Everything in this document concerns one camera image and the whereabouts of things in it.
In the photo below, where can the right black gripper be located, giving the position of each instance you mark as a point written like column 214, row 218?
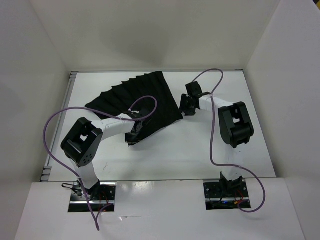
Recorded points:
column 182, row 107

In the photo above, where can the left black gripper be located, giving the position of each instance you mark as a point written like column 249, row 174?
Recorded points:
column 131, row 142

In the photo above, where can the black pleated skirt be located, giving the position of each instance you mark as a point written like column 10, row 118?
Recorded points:
column 144, row 92

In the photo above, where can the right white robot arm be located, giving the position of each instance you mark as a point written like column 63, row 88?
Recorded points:
column 235, row 129

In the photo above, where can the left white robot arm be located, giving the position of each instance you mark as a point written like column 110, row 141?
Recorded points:
column 82, row 142

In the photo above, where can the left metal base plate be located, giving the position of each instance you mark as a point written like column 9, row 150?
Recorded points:
column 102, row 200

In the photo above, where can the metal base plate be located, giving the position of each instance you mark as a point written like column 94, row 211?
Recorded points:
column 218, row 199
column 102, row 200

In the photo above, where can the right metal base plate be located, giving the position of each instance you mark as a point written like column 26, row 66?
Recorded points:
column 218, row 199

